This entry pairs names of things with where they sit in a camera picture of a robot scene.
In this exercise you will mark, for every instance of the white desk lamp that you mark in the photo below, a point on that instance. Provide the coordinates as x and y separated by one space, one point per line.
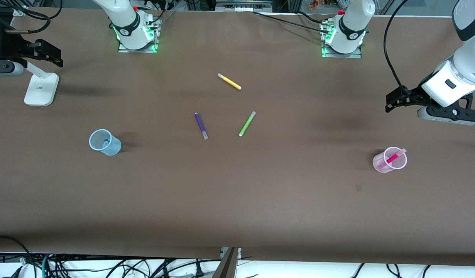
40 92

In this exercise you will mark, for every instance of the grey table support beam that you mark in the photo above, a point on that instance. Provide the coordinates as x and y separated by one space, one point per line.
226 266

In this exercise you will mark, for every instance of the pink mesh cup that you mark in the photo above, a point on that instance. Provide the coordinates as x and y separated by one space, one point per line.
377 166

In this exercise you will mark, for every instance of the grey metal box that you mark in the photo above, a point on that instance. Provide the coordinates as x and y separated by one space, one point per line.
243 4

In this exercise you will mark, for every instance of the blue marker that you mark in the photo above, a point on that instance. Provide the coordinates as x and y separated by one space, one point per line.
105 143

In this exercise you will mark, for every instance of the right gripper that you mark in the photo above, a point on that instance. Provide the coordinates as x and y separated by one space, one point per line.
9 49

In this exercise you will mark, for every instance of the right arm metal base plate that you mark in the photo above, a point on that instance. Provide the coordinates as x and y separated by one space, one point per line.
144 49

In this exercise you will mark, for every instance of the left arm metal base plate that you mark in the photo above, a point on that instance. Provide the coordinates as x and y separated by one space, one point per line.
332 55

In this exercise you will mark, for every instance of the aluminium frame profile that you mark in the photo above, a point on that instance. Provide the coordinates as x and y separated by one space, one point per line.
19 9

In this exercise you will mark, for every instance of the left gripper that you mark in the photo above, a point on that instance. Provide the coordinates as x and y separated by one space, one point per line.
412 95

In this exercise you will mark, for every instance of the yellow marker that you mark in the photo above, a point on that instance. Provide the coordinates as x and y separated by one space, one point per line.
229 81

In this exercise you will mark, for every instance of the green marker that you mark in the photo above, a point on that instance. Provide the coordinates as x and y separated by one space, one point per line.
247 124

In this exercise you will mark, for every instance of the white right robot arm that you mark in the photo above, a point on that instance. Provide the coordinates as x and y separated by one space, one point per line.
125 23

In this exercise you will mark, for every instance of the white table bracket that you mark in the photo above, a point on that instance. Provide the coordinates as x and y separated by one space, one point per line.
223 253

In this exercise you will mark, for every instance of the pink marker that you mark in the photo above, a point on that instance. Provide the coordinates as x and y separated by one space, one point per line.
391 158

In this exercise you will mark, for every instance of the blue mesh cup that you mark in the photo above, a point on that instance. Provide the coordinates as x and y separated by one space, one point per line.
113 150

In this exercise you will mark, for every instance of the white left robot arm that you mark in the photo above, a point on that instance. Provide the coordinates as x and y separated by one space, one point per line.
353 23

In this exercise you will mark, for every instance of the purple marker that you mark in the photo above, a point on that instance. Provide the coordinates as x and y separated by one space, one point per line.
200 123

